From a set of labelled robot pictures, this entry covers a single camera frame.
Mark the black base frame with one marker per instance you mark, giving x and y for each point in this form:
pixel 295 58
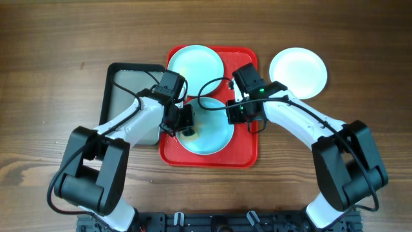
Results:
pixel 277 221

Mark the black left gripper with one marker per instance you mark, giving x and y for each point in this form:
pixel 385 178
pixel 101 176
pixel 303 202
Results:
pixel 187 124

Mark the black water tray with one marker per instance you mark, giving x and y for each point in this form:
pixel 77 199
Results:
pixel 120 93

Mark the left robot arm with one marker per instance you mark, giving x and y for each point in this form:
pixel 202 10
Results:
pixel 93 170

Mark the green yellow sponge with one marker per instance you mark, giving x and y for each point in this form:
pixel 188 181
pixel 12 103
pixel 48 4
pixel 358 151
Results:
pixel 188 132

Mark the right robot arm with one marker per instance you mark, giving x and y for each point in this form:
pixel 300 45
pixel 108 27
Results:
pixel 348 165

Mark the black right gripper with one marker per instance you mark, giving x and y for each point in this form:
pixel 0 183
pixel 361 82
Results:
pixel 232 118

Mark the white plate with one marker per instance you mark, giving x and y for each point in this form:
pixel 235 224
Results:
pixel 301 70

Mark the light blue plate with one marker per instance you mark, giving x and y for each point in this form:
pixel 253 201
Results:
pixel 212 132

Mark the red plastic tray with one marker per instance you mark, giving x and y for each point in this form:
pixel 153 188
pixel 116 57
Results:
pixel 243 148

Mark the mint plate back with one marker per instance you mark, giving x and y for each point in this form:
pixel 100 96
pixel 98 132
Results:
pixel 198 65

